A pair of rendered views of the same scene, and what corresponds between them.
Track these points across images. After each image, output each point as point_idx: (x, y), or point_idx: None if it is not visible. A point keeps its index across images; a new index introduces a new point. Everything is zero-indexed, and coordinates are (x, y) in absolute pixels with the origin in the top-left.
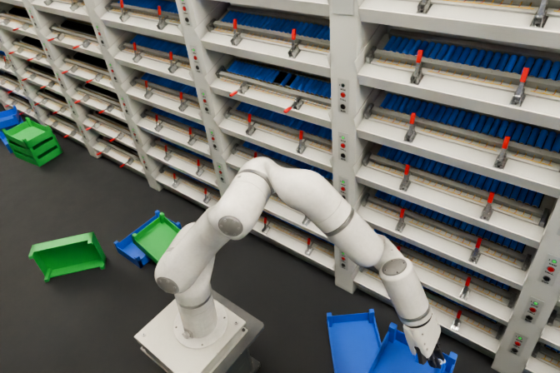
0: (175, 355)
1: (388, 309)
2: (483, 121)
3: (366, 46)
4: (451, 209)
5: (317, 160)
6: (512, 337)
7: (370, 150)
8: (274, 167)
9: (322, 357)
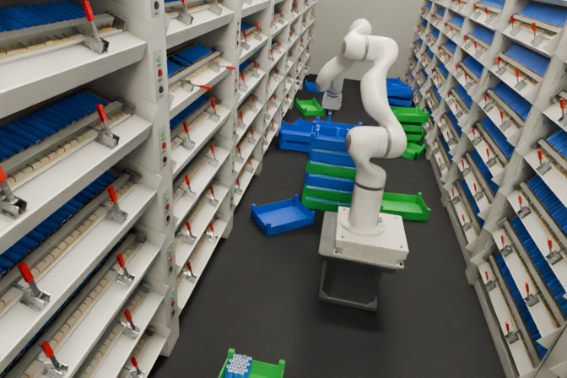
0: (393, 227)
1: (238, 210)
2: None
3: None
4: (255, 83)
5: (224, 115)
6: (261, 142)
7: None
8: (362, 25)
9: (294, 234)
